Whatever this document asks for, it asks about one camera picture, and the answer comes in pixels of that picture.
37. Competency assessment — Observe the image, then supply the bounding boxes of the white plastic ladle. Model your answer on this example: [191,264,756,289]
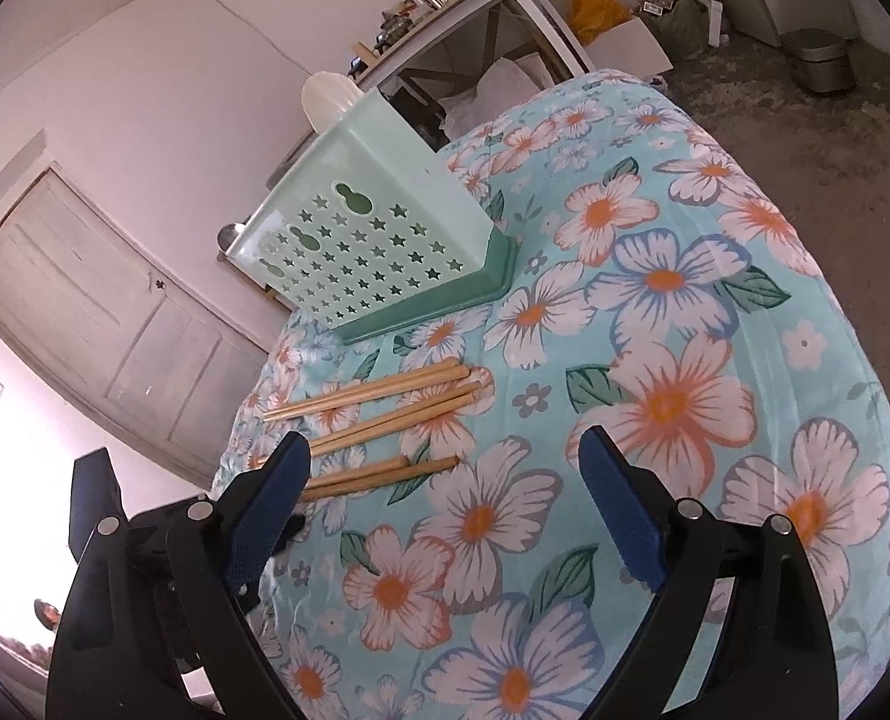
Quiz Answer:
[301,71,362,130]

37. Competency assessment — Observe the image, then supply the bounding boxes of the green plastic utensil holder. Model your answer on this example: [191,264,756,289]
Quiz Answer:
[224,86,519,346]

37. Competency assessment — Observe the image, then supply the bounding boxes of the blue floral quilt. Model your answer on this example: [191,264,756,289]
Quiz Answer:
[216,67,890,720]

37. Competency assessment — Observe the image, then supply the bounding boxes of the yellow plastic bag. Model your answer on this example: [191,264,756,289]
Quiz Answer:
[569,0,633,46]

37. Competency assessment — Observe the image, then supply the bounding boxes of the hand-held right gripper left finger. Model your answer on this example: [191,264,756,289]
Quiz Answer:
[46,431,312,720]

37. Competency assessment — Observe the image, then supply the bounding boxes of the white sacks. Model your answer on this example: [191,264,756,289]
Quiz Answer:
[445,60,551,136]

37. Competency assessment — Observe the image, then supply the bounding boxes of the bundle of wooden chopsticks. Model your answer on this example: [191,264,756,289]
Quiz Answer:
[261,360,495,502]

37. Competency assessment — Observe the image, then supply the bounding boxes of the white wooden door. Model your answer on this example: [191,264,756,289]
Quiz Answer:
[0,165,273,458]

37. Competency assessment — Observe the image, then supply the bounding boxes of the grey rice cooker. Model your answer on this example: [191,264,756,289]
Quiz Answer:
[782,28,858,95]

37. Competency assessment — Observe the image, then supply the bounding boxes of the green cloth bag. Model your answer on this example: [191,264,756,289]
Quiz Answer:
[636,0,712,61]

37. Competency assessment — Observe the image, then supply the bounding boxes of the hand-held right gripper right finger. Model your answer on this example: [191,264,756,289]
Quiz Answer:
[578,425,840,720]

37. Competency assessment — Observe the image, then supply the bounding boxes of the white box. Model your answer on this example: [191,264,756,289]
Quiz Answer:
[584,15,675,76]

